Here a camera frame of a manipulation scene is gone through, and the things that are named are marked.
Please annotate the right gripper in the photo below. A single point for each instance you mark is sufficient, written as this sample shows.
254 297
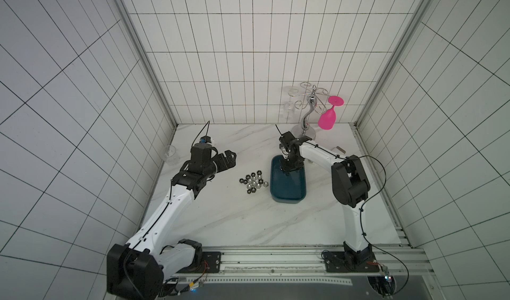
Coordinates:
289 161

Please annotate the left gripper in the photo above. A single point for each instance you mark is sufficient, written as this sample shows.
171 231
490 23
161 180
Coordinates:
224 165

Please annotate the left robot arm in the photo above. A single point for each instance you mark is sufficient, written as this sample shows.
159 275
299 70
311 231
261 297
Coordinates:
139 268

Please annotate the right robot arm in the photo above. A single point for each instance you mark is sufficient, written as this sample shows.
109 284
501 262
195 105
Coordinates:
350 187

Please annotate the teal storage box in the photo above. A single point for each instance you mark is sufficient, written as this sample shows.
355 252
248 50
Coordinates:
291 188

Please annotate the small white box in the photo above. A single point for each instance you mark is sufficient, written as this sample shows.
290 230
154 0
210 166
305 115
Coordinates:
340 149

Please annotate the clear glass tumbler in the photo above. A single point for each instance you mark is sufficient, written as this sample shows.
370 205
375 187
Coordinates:
171 155

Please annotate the clear hanging wine glass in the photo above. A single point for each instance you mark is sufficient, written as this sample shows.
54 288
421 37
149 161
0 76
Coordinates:
291 99

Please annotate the pink wine glass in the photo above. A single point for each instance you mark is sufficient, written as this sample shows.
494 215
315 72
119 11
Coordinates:
328 118

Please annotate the chrome wine glass rack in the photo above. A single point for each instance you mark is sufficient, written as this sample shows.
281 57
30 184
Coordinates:
313 102

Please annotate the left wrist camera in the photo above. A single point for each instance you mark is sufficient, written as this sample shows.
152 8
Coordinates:
206 139

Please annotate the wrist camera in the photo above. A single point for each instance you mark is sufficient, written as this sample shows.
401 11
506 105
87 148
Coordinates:
287 139
206 139

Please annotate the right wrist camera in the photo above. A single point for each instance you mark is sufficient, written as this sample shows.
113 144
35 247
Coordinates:
287 139

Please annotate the aluminium mounting rail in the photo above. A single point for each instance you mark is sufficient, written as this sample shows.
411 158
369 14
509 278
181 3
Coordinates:
303 265

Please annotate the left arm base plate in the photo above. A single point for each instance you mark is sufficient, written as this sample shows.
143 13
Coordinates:
210 263

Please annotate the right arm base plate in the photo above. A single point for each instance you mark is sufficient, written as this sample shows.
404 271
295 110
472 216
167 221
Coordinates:
338 262

